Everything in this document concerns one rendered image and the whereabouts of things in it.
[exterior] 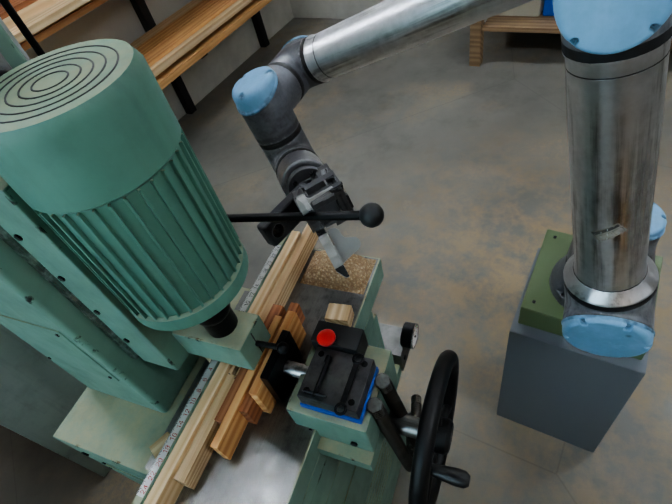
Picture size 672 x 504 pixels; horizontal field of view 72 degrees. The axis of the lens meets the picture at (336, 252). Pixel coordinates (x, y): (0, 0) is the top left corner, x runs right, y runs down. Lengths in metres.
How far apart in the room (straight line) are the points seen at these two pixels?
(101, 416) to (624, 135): 1.05
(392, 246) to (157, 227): 1.74
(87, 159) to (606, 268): 0.76
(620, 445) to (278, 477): 1.25
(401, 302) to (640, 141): 1.42
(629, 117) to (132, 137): 0.57
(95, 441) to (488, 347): 1.34
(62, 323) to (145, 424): 0.34
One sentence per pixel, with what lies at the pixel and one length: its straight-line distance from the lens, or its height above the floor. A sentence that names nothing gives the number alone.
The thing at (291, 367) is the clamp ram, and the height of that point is 0.96.
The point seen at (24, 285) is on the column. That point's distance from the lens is 0.75.
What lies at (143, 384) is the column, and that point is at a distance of 0.96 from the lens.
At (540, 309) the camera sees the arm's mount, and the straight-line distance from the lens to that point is 1.23.
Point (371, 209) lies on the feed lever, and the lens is 0.62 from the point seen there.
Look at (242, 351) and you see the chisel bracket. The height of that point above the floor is 1.03.
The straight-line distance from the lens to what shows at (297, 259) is 0.95.
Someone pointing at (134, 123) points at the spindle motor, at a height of 1.43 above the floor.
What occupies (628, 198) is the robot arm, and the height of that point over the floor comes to 1.12.
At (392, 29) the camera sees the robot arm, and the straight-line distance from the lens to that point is 0.84.
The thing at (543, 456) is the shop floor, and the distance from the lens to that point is 1.73.
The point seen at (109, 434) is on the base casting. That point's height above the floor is 0.80.
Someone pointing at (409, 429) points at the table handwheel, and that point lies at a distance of 0.86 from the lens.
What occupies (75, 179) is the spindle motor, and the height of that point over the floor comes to 1.41.
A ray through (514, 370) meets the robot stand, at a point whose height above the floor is 0.35.
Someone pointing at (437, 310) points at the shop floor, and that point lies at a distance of 1.95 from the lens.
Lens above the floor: 1.63
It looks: 47 degrees down
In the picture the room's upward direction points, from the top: 17 degrees counter-clockwise
